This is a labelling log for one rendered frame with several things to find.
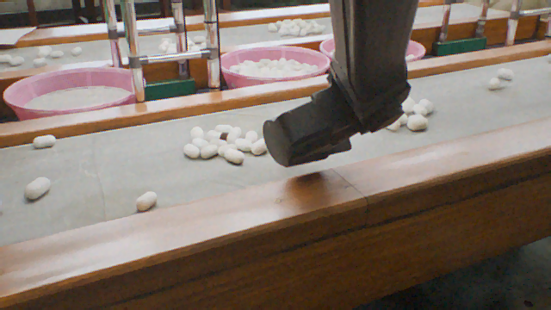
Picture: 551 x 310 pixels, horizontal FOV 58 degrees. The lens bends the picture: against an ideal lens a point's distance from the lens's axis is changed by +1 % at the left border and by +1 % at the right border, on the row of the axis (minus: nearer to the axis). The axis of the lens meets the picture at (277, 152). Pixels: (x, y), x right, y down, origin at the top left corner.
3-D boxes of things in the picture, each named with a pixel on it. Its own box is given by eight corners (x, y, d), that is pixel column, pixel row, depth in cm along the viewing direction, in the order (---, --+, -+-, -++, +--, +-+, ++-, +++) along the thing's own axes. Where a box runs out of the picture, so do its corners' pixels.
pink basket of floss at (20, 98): (174, 115, 112) (170, 75, 108) (93, 167, 90) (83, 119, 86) (79, 99, 121) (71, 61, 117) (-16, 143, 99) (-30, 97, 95)
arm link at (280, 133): (411, 108, 52) (369, 42, 54) (325, 145, 48) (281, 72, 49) (362, 151, 63) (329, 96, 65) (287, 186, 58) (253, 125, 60)
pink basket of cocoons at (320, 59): (349, 96, 123) (352, 58, 119) (275, 128, 106) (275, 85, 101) (272, 74, 139) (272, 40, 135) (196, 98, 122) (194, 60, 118)
